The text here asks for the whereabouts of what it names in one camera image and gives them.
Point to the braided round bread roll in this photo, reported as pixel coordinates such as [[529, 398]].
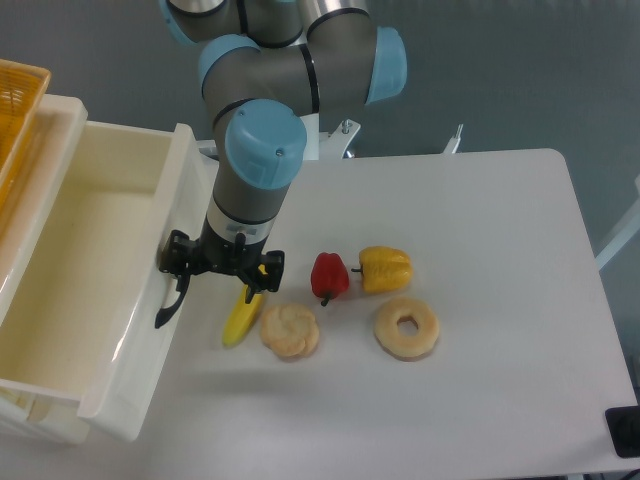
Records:
[[289, 330]]

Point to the yellow bell pepper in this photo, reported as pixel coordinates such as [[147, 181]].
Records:
[[383, 269]]

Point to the yellow woven basket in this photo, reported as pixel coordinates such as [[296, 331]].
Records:
[[22, 89]]

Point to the yellow banana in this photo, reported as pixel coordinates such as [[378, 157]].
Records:
[[241, 319]]

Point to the black device at table edge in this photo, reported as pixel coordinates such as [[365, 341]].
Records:
[[623, 424]]

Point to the red bell pepper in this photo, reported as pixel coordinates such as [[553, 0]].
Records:
[[329, 277]]

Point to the ring shaped bagel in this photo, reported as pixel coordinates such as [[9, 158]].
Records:
[[407, 328]]

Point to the black top drawer handle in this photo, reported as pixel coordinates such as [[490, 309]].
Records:
[[165, 314]]

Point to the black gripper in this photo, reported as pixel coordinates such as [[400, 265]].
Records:
[[183, 257]]

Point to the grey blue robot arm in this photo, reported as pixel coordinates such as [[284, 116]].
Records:
[[264, 66]]

